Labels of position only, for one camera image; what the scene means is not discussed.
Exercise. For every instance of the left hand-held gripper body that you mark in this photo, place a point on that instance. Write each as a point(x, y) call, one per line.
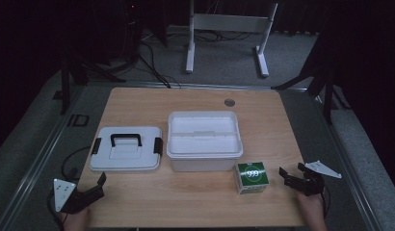
point(68, 195)

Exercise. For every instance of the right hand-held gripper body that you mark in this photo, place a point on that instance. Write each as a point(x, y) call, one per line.
point(309, 183)

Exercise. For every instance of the green and white carton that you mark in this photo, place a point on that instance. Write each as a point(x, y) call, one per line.
point(252, 179)

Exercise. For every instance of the white plastic storage box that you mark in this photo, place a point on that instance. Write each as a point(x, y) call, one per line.
point(203, 136)

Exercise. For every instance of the person's right hand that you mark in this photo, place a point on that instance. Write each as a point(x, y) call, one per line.
point(309, 205)

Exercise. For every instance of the person's left hand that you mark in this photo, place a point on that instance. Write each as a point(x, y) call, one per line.
point(76, 221)

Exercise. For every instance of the black floor socket plate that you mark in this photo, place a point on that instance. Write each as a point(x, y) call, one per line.
point(78, 120)

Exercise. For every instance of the black tripod stand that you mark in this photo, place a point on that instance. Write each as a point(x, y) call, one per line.
point(327, 93)
point(65, 86)

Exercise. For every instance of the white metal desk frame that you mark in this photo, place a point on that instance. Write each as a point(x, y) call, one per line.
point(231, 23)

